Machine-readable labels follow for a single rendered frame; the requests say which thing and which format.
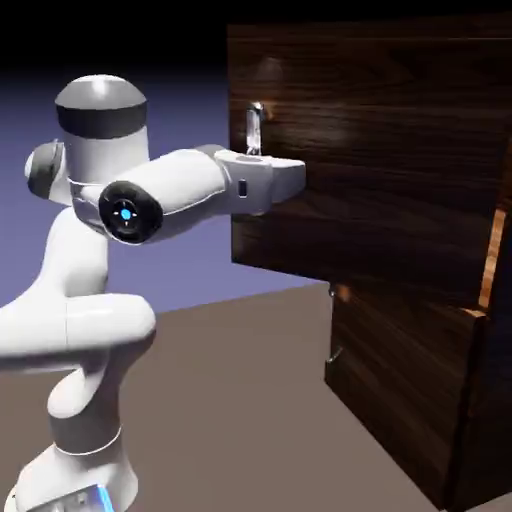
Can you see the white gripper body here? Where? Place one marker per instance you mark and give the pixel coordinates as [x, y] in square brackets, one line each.
[288, 180]

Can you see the large dark wood cabinet door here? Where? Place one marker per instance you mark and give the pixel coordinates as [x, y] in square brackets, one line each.
[380, 160]

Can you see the dark wood cabinet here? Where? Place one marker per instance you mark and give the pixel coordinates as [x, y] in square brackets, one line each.
[492, 400]

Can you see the small dark wood cabinet door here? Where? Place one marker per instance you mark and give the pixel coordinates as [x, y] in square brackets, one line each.
[400, 380]

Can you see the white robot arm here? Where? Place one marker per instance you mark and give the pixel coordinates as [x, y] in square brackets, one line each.
[92, 320]

